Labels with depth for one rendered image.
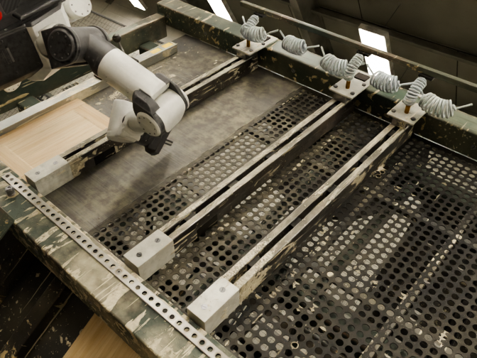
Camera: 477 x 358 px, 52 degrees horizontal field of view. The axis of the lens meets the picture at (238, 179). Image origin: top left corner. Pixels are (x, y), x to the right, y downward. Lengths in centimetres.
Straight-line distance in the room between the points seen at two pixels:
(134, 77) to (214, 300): 59
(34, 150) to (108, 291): 71
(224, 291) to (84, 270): 38
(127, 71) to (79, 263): 52
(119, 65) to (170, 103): 16
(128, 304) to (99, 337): 32
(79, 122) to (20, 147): 23
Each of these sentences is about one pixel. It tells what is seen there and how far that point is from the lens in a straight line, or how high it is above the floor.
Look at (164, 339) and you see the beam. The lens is 122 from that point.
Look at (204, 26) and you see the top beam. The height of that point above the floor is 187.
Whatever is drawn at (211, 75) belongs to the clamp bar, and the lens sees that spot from 204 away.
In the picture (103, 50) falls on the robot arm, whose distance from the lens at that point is 134.
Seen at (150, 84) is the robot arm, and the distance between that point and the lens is 127.
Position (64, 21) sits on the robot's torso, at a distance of 148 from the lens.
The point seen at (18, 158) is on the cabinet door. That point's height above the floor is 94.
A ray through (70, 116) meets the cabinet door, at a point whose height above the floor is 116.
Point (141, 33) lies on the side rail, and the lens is 251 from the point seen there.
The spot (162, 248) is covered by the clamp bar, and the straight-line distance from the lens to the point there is 135.
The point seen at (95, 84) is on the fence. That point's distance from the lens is 211.
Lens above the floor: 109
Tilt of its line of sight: 8 degrees up
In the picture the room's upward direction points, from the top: 35 degrees clockwise
